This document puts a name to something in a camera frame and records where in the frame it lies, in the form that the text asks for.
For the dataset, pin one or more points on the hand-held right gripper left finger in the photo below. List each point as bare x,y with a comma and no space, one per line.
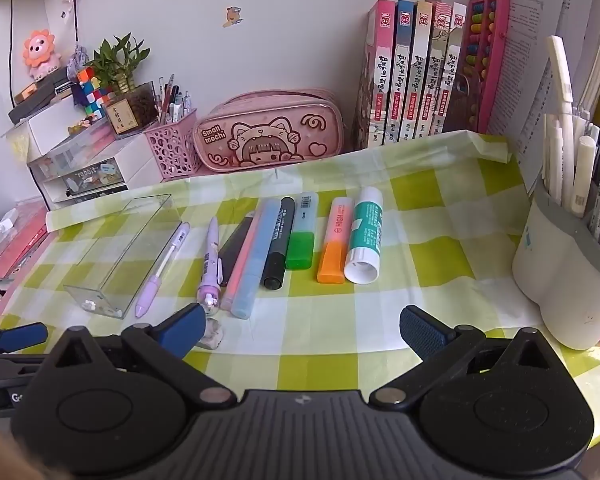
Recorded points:
185,330

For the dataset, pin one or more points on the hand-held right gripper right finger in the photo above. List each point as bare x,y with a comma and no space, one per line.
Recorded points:
422,332

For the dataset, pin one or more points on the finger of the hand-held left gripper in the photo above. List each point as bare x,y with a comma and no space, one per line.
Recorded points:
15,337

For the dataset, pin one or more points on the purple mechanical pencil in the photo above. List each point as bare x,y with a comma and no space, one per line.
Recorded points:
162,265

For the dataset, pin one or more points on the purple cartoon pen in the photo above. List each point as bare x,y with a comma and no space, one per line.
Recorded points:
211,255

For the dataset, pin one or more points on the grey metal case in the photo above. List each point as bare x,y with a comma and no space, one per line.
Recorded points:
232,255

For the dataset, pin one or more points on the pink highlighter pen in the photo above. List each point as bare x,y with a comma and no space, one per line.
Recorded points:
242,260

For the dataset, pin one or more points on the pale blue highlighter pen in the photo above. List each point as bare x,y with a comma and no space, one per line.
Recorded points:
255,270

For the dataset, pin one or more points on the clear plastic tray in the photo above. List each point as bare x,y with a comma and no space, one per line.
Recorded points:
130,240

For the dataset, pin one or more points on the white green glue stick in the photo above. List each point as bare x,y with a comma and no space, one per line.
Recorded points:
365,235

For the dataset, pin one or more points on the orange highlighter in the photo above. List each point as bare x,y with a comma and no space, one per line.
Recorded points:
332,255

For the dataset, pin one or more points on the black marker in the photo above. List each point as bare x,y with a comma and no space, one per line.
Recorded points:
277,255

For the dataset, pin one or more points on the green highlighter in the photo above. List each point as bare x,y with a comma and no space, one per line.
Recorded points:
300,250

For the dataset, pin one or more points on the marbled oval eraser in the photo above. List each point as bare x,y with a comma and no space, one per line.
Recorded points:
214,337

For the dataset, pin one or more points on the green checkered tablecloth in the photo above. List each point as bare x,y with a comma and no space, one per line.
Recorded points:
430,280

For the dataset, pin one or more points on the red books stack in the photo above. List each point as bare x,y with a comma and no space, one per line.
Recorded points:
15,250

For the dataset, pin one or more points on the small white correction tape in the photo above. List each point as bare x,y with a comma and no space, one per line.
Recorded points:
7,220

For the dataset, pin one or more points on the white grey pen holder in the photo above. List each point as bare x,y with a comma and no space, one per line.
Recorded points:
555,280

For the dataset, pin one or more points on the white drawer unit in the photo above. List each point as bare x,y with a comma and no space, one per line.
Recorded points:
140,175

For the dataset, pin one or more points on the pink perforated pen holder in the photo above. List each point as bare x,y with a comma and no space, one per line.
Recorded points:
172,150

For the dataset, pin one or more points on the clear small drawer organizer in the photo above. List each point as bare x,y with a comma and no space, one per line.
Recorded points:
85,145

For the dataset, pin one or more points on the white storage box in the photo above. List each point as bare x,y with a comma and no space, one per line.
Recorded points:
45,130

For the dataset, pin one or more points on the pink cartoon pencil case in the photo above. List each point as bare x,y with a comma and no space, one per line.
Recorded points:
270,135

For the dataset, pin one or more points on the small brown figurine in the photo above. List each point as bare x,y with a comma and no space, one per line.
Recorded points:
82,125

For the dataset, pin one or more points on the glass plant pot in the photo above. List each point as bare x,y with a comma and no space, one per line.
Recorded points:
130,112

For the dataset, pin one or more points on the bunch of assorted pens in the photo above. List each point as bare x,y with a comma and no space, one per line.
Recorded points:
172,100

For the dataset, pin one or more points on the black box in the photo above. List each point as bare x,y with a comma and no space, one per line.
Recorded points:
35,100

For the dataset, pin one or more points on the clear acrylic bookend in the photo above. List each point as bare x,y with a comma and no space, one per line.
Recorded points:
462,95

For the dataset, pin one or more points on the colourful cube puzzle tower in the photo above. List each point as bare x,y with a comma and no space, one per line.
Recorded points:
92,92

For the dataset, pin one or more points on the yellow spine book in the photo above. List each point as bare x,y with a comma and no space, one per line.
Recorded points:
417,70

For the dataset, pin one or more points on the pink spine book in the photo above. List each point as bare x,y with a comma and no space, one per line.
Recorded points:
377,70

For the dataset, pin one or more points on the lucky bamboo plant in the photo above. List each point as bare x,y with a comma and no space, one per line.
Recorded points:
117,60

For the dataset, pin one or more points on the pink abacus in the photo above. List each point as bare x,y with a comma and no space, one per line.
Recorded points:
495,60

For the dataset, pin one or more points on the pink lion toy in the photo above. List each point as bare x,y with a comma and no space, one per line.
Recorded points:
40,52

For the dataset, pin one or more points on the purple hanging ornament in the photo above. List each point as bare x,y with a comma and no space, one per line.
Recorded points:
77,57

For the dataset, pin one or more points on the white spine book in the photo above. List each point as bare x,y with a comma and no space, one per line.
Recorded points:
454,45

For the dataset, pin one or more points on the stack of printed papers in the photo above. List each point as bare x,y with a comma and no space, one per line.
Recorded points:
530,60

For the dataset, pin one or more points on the brown animal wall sticker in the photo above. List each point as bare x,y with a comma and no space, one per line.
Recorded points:
232,16

